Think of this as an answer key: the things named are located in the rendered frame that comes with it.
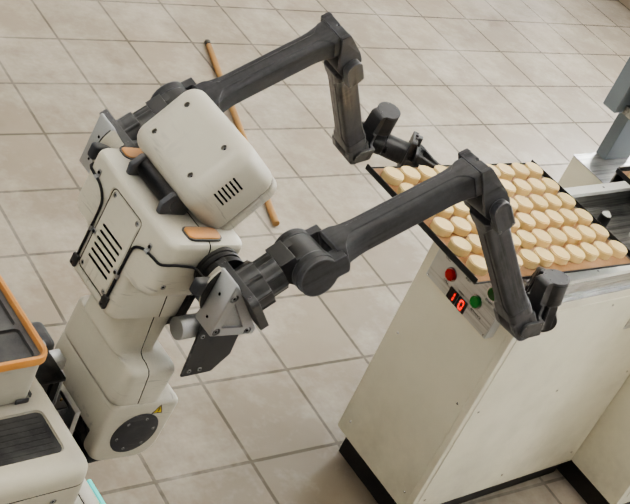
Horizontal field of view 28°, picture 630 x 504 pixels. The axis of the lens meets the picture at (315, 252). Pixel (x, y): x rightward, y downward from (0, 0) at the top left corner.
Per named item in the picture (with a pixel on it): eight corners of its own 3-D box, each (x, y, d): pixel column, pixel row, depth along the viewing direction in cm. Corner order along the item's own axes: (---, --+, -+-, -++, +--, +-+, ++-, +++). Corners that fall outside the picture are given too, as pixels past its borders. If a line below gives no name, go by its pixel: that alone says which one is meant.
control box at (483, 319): (434, 272, 315) (457, 230, 308) (493, 337, 302) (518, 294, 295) (424, 274, 313) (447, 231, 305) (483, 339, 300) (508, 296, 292)
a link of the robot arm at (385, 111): (330, 139, 294) (352, 164, 290) (348, 103, 286) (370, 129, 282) (367, 129, 301) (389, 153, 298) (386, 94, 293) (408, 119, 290)
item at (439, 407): (491, 399, 401) (627, 178, 351) (560, 479, 382) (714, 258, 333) (323, 444, 357) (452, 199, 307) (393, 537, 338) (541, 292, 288)
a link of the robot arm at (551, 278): (494, 315, 262) (519, 340, 256) (509, 270, 256) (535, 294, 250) (536, 306, 268) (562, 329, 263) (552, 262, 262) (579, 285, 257)
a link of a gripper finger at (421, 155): (435, 178, 303) (399, 163, 302) (448, 155, 299) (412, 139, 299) (433, 192, 297) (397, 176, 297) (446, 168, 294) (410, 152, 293)
